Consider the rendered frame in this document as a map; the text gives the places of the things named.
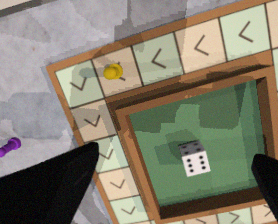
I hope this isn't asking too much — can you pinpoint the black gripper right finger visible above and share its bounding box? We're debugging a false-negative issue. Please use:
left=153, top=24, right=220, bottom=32
left=251, top=154, right=278, bottom=221

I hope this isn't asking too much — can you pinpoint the purple pawn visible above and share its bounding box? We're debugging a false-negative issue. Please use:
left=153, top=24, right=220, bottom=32
left=0, top=137, right=21, bottom=157

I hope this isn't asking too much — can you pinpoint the white die with black pips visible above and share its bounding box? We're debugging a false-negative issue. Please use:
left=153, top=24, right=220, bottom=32
left=179, top=141, right=211, bottom=176

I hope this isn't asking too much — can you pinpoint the yellow pawn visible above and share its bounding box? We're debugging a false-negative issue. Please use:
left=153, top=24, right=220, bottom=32
left=103, top=63, right=123, bottom=80

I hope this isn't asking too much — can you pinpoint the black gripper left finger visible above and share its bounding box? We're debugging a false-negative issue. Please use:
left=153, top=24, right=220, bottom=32
left=0, top=142, right=99, bottom=224

